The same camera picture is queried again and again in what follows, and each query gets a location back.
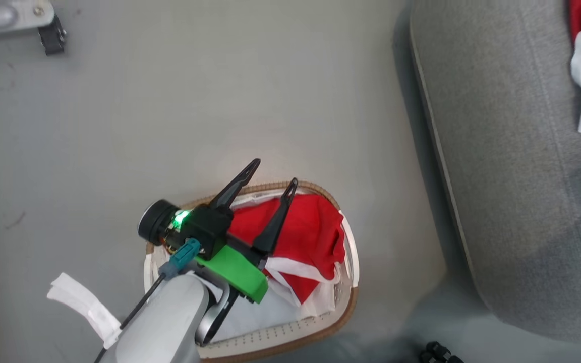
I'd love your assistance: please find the red garment with white trim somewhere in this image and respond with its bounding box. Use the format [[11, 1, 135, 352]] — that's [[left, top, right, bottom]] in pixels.
[[227, 194, 347, 307]]

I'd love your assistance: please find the grey fabric sofa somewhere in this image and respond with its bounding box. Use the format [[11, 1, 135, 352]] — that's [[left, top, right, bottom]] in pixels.
[[409, 0, 581, 344]]

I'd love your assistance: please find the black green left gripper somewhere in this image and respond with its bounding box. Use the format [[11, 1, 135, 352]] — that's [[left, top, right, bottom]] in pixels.
[[138, 158, 300, 305]]

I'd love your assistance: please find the black caster wheel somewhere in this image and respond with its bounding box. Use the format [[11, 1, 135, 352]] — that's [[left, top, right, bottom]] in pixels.
[[38, 14, 68, 56]]

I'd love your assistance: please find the small black knobbed object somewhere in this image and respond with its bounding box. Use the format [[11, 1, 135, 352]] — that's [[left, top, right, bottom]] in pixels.
[[418, 341, 466, 363]]

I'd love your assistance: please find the teal cable connector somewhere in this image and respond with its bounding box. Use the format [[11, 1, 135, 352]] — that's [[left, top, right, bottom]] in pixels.
[[158, 238, 202, 281]]

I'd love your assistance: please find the woven basket with white liner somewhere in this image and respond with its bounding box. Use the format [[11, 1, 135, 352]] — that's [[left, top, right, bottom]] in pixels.
[[143, 180, 360, 363]]

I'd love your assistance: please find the white fabric basket strap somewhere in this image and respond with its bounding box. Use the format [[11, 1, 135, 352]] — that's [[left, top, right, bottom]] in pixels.
[[46, 272, 123, 349]]

